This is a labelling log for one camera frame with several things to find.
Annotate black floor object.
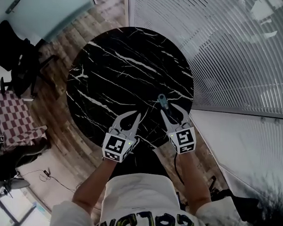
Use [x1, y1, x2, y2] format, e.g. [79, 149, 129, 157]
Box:
[208, 174, 260, 225]

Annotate frosted glass door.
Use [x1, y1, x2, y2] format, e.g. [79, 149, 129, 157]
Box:
[0, 0, 95, 44]

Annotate person's black trousers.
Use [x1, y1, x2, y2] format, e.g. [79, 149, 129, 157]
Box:
[109, 143, 172, 182]

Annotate black floor cable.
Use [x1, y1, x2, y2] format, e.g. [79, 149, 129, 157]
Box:
[18, 166, 82, 194]

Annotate person's right forearm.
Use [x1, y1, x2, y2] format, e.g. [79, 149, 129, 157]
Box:
[177, 150, 212, 213]

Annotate person's left forearm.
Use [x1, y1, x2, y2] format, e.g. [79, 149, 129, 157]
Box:
[70, 156, 120, 215]

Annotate red white checkered cloth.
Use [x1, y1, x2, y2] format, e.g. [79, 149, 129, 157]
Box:
[0, 86, 49, 148]

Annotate black office chair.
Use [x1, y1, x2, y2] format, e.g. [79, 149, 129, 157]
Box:
[0, 18, 61, 100]

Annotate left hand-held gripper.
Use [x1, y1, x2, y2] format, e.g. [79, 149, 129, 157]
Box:
[100, 110, 144, 164]

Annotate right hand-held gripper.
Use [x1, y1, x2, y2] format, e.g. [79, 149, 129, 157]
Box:
[159, 102, 197, 155]

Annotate grey tripod stand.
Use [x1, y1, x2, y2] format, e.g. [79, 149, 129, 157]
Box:
[0, 178, 31, 200]

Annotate metal door handle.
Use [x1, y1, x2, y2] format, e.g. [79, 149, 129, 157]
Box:
[5, 0, 22, 14]

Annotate black bag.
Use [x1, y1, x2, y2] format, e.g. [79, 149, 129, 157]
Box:
[0, 140, 52, 181]

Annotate white printed t-shirt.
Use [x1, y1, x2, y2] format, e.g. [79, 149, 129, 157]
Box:
[45, 169, 244, 226]

